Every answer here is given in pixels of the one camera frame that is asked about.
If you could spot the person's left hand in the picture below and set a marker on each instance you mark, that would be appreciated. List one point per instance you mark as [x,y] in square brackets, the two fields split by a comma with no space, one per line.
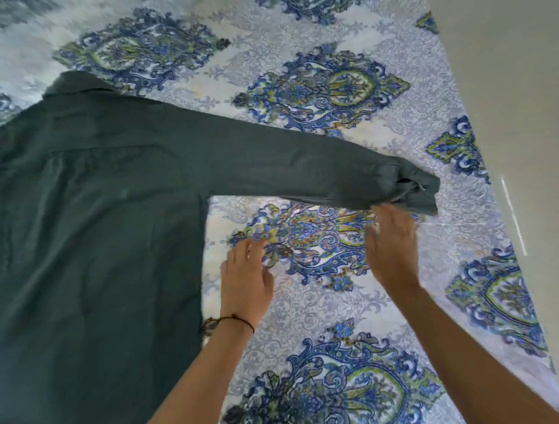
[244,288]

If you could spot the person's right hand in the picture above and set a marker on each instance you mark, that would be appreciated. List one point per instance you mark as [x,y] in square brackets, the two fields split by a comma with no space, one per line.
[393,253]

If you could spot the person's left thumb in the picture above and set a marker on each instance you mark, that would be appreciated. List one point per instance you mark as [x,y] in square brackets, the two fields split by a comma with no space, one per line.
[267,279]

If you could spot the person's right thumb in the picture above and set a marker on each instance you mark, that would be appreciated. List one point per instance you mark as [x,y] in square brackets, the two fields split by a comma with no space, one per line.
[370,242]

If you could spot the person's left forearm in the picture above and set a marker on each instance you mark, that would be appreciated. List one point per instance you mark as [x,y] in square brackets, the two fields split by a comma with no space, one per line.
[205,371]

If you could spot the person's right forearm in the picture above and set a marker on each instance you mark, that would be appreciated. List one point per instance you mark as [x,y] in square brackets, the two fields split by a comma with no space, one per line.
[467,358]

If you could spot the blue paisley patterned bedsheet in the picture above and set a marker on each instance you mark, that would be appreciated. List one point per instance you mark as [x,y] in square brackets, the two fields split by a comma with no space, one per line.
[332,131]

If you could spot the dark green long-sleeve shirt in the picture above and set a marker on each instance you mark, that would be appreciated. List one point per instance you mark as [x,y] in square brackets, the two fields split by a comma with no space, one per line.
[109,227]

